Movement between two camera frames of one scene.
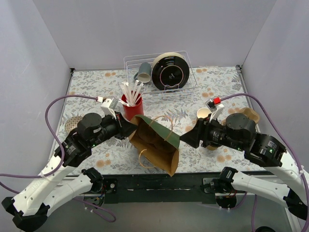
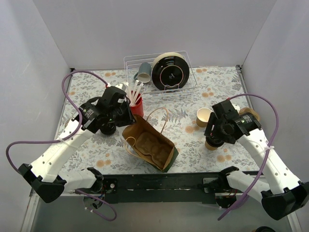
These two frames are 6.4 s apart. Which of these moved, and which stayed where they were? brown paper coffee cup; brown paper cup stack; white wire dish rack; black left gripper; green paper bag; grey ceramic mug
Moved: black left gripper; green paper bag
Stayed: brown paper coffee cup; brown paper cup stack; grey ceramic mug; white wire dish rack
